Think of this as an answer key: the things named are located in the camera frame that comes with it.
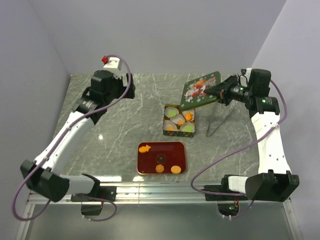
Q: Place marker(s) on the white paper cup liner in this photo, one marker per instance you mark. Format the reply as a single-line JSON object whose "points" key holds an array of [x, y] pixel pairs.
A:
{"points": [[168, 123], [187, 123], [187, 111], [167, 109], [177, 118]]}

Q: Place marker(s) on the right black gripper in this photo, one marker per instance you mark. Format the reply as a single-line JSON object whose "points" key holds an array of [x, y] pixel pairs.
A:
{"points": [[224, 97]]}

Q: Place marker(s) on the green cookie tin box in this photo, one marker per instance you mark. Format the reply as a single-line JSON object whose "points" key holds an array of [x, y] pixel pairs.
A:
{"points": [[177, 133]]}

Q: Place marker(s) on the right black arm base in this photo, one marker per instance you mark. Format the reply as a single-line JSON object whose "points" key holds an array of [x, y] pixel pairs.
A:
{"points": [[228, 202]]}

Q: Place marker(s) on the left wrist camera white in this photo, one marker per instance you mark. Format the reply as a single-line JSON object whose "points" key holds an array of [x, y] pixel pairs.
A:
{"points": [[111, 63]]}

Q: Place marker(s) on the red lacquer tray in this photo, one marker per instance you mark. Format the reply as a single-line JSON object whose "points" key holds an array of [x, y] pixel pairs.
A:
{"points": [[166, 153]]}

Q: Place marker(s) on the round orange cookie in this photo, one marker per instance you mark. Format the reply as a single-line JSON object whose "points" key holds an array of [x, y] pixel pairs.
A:
{"points": [[170, 128], [176, 169]]}

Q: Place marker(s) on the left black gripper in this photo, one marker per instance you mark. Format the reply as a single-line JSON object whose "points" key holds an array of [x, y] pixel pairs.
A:
{"points": [[130, 92]]}

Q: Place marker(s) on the swirl cookie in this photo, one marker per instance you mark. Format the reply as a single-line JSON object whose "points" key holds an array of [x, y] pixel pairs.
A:
{"points": [[180, 122], [159, 168]]}

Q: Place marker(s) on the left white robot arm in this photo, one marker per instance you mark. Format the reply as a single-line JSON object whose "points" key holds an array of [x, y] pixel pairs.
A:
{"points": [[44, 175]]}

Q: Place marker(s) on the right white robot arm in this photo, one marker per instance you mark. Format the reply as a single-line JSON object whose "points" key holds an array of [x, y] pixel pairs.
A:
{"points": [[274, 181]]}

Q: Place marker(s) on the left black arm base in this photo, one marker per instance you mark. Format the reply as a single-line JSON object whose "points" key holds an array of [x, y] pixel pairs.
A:
{"points": [[100, 195]]}

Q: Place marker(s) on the orange fish cookie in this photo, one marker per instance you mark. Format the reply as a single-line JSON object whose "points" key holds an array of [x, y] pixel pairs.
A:
{"points": [[144, 149], [189, 116]]}

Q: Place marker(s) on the green round cookie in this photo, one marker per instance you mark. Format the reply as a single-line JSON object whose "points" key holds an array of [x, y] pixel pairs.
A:
{"points": [[188, 129], [171, 113]]}

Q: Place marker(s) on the aluminium front rail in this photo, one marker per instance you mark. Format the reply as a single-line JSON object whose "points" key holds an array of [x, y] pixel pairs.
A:
{"points": [[140, 193]]}

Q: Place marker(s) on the gold tin lid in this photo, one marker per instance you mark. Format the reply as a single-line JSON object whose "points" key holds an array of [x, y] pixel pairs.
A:
{"points": [[193, 94]]}

